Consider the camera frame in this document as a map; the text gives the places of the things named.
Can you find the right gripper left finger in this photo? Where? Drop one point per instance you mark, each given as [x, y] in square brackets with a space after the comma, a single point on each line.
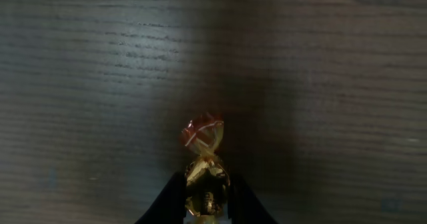
[170, 204]

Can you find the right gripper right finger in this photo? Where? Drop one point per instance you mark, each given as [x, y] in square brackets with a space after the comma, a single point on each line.
[243, 207]

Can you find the gold candy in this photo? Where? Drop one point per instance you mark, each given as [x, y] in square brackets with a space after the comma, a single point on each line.
[205, 177]

